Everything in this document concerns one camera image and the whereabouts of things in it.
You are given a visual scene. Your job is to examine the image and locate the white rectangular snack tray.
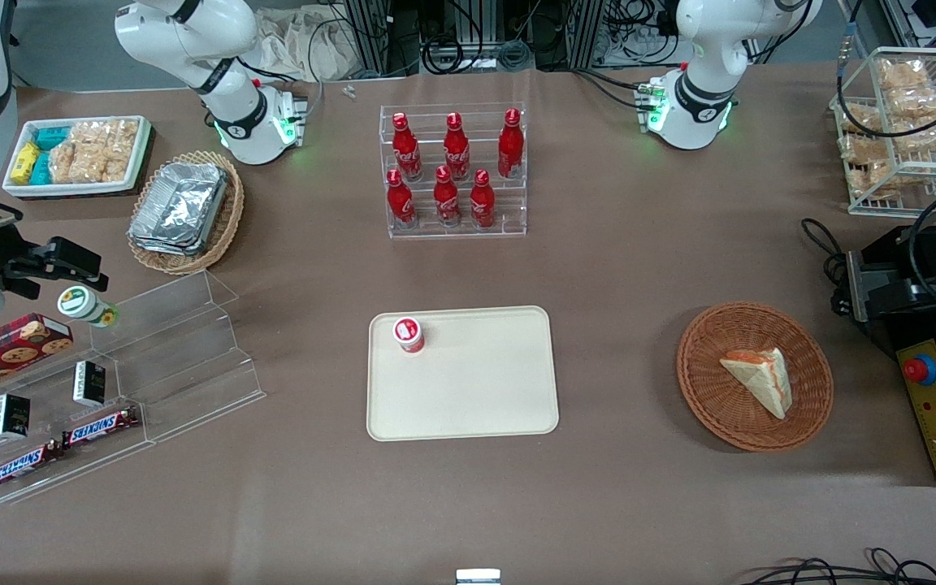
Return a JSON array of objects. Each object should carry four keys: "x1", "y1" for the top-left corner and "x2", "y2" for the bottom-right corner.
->
[{"x1": 2, "y1": 115, "x2": 152, "y2": 199}]

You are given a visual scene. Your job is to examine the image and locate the stacked aluminium foil containers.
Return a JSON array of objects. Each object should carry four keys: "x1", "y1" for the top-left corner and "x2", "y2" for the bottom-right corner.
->
[{"x1": 128, "y1": 162, "x2": 229, "y2": 258}]

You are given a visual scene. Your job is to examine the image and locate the black appliance box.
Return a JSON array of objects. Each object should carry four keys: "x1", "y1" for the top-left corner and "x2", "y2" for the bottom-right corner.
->
[{"x1": 845, "y1": 223, "x2": 936, "y2": 488}]

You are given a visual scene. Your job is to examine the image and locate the triangular sandwich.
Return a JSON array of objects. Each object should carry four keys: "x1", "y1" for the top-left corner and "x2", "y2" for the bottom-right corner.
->
[{"x1": 718, "y1": 348, "x2": 794, "y2": 421}]

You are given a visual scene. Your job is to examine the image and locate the round brown wicker basket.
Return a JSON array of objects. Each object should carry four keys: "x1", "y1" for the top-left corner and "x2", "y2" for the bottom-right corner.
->
[{"x1": 676, "y1": 302, "x2": 834, "y2": 453}]

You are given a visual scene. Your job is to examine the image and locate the snickers chocolate bar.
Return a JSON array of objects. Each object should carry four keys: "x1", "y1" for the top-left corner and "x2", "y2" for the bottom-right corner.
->
[
  {"x1": 61, "y1": 405, "x2": 142, "y2": 450},
  {"x1": 0, "y1": 442, "x2": 64, "y2": 493}
]

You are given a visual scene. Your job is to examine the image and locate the red cola bottle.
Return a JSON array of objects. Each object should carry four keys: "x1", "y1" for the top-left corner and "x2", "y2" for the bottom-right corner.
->
[
  {"x1": 497, "y1": 108, "x2": 526, "y2": 180},
  {"x1": 433, "y1": 166, "x2": 463, "y2": 228},
  {"x1": 443, "y1": 113, "x2": 472, "y2": 181},
  {"x1": 386, "y1": 169, "x2": 418, "y2": 230},
  {"x1": 392, "y1": 112, "x2": 424, "y2": 182},
  {"x1": 469, "y1": 169, "x2": 497, "y2": 230}
]

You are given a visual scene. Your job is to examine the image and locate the black cable bundle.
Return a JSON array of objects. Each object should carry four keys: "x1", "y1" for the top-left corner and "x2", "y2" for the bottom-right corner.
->
[{"x1": 740, "y1": 548, "x2": 936, "y2": 585}]

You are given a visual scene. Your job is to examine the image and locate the beige cloth bag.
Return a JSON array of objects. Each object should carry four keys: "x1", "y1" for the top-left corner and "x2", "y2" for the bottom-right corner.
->
[{"x1": 252, "y1": 6, "x2": 373, "y2": 84}]

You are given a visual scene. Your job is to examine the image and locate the clear bag rice crackers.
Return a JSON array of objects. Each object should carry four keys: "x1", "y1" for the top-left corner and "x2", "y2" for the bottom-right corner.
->
[
  {"x1": 90, "y1": 119, "x2": 141, "y2": 184},
  {"x1": 48, "y1": 122, "x2": 99, "y2": 185}
]

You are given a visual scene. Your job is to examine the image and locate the black coiled cable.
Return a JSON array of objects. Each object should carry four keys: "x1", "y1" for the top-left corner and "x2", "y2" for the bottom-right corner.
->
[{"x1": 422, "y1": 34, "x2": 479, "y2": 76}]

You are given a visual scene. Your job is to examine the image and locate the green lid white cup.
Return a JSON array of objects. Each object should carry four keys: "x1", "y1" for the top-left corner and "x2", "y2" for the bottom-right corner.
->
[{"x1": 57, "y1": 286, "x2": 120, "y2": 330}]

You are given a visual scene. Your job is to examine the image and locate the red chocolate chip cookie box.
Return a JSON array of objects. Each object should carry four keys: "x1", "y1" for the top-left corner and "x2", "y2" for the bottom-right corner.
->
[{"x1": 0, "y1": 314, "x2": 75, "y2": 405}]

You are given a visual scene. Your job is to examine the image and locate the clear bag fried snack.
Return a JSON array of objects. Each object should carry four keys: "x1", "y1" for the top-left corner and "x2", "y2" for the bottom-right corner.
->
[
  {"x1": 877, "y1": 58, "x2": 930, "y2": 92},
  {"x1": 886, "y1": 85, "x2": 936, "y2": 119},
  {"x1": 839, "y1": 134, "x2": 893, "y2": 168},
  {"x1": 840, "y1": 103, "x2": 885, "y2": 136},
  {"x1": 895, "y1": 114, "x2": 936, "y2": 153},
  {"x1": 848, "y1": 161, "x2": 906, "y2": 201}
]

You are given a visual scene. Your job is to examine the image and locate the red emergency stop button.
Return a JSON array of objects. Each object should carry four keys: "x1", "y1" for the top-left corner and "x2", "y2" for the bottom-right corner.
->
[{"x1": 903, "y1": 354, "x2": 936, "y2": 388}]

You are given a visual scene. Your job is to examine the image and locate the black base cable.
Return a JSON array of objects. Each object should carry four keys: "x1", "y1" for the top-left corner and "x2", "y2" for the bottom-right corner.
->
[{"x1": 572, "y1": 68, "x2": 657, "y2": 111}]

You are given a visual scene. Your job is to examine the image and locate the beige plastic serving tray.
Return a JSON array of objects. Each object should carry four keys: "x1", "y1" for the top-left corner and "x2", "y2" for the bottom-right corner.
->
[{"x1": 366, "y1": 305, "x2": 560, "y2": 442}]

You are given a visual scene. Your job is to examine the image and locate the small black chocolate box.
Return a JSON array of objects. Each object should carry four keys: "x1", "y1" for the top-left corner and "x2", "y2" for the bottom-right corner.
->
[
  {"x1": 0, "y1": 393, "x2": 33, "y2": 441},
  {"x1": 72, "y1": 361, "x2": 108, "y2": 409}
]

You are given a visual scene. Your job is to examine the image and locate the red lid yogurt cup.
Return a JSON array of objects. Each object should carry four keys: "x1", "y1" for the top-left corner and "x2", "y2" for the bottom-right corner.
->
[{"x1": 392, "y1": 316, "x2": 427, "y2": 355}]

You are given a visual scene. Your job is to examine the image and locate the aluminium frame profile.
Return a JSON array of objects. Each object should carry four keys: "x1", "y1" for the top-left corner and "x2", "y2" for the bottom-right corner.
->
[{"x1": 343, "y1": 0, "x2": 424, "y2": 79}]

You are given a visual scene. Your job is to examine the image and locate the yellow snack packet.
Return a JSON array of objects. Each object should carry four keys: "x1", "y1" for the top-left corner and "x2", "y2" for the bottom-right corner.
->
[{"x1": 11, "y1": 141, "x2": 41, "y2": 187}]

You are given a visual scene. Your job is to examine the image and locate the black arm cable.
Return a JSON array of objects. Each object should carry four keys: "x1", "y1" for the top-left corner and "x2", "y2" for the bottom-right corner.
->
[{"x1": 834, "y1": 16, "x2": 936, "y2": 140}]

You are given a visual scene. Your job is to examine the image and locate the clear acrylic stepped shelf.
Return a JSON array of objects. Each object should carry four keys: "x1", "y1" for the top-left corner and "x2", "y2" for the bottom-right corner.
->
[{"x1": 0, "y1": 270, "x2": 267, "y2": 506}]

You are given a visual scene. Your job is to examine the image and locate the oval light wicker basket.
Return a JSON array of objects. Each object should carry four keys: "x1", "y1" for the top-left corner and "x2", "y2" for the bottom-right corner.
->
[{"x1": 127, "y1": 150, "x2": 245, "y2": 276}]

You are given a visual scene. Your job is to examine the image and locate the clear acrylic bottle rack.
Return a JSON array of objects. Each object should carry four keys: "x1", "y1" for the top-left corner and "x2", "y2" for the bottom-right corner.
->
[{"x1": 379, "y1": 102, "x2": 528, "y2": 240}]

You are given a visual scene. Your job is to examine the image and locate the black appliance power cable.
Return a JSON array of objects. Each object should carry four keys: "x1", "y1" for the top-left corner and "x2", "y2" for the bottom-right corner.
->
[{"x1": 800, "y1": 217, "x2": 852, "y2": 319}]

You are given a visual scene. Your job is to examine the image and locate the grey coiled cable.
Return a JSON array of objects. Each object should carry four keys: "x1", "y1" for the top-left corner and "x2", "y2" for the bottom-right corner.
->
[{"x1": 496, "y1": 39, "x2": 535, "y2": 72}]

